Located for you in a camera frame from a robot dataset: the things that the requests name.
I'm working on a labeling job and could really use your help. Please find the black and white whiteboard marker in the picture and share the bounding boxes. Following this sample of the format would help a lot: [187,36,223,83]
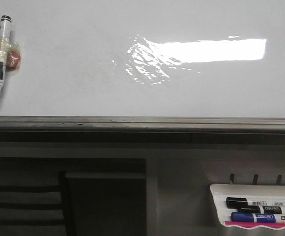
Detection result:
[0,15,21,92]

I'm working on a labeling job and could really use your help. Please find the white whiteboard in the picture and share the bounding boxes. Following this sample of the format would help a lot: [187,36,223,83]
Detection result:
[0,0,285,118]

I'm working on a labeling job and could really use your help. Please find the dark chair with slats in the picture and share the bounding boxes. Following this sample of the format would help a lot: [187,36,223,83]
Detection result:
[0,171,77,236]

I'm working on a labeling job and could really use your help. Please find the metal hook left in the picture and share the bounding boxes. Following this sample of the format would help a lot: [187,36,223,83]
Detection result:
[229,174,235,184]

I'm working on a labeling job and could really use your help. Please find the white plastic marker tray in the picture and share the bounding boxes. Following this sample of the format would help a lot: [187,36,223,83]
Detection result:
[210,184,285,236]

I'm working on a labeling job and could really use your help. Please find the black capped marker upper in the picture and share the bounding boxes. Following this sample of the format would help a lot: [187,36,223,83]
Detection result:
[226,197,285,208]

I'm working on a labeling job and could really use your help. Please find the black capped marker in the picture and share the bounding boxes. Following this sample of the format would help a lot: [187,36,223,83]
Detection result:
[238,206,285,214]
[226,197,285,208]

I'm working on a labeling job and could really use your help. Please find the blue capped marker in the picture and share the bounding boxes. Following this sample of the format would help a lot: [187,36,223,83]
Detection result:
[231,212,285,223]

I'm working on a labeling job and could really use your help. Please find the black capped marker middle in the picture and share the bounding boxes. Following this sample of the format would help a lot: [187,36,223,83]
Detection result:
[238,206,285,214]

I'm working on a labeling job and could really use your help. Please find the grey aluminium whiteboard tray rail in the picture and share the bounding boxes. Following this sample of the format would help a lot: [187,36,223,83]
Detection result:
[0,116,285,134]

